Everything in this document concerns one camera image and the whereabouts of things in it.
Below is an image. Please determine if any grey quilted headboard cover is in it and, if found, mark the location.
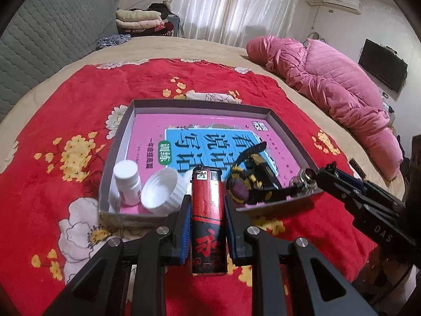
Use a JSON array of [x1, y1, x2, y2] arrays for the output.
[[0, 0, 119, 122]]

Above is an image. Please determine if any pink quilt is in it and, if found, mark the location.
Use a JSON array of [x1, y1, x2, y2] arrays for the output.
[[246, 34, 404, 181]]

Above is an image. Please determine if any red black lighter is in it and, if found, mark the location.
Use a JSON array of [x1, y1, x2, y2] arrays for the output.
[[190, 166, 228, 275]]

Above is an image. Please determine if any small glass jar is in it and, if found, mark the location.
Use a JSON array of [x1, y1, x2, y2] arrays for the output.
[[289, 168, 318, 198]]

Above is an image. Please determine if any black wall television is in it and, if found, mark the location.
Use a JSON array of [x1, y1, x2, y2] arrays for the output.
[[358, 38, 408, 93]]

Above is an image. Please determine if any pile of folded clothes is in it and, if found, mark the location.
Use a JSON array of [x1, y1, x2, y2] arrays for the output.
[[116, 3, 180, 37]]

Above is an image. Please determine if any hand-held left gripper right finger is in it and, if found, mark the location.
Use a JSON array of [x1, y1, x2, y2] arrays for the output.
[[224, 195, 379, 316]]

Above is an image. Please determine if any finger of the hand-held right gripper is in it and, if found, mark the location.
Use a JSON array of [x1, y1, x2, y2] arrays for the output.
[[338, 169, 395, 205], [316, 161, 372, 213]]

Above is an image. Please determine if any pink book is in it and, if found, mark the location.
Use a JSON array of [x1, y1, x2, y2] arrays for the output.
[[120, 113, 308, 206]]

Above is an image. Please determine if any white curtain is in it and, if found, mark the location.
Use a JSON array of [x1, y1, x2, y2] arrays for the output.
[[169, 0, 305, 48]]

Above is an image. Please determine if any white ribbed cap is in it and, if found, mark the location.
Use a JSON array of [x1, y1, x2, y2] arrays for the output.
[[141, 168, 189, 217]]

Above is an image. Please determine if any white air conditioner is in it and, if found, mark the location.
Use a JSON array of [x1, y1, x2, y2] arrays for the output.
[[322, 0, 363, 15]]

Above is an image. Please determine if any red floral blanket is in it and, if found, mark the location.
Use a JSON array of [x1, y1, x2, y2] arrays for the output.
[[0, 57, 377, 316]]

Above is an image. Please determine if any beige bedsheet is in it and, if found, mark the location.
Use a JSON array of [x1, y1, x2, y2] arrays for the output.
[[0, 34, 408, 316]]

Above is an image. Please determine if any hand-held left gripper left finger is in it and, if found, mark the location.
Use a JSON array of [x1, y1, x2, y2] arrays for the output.
[[43, 194, 193, 316]]

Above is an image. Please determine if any small white bottle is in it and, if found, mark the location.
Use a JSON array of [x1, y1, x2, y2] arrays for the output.
[[113, 160, 142, 206]]

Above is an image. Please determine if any blue patterned cloth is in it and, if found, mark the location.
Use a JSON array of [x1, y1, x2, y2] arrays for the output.
[[95, 34, 132, 51]]

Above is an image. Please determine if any black yellow wristwatch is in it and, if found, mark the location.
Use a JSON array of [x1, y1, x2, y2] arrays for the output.
[[225, 141, 298, 206]]

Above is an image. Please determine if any grey cardboard box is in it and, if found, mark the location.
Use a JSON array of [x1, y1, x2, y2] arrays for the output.
[[99, 98, 324, 228]]

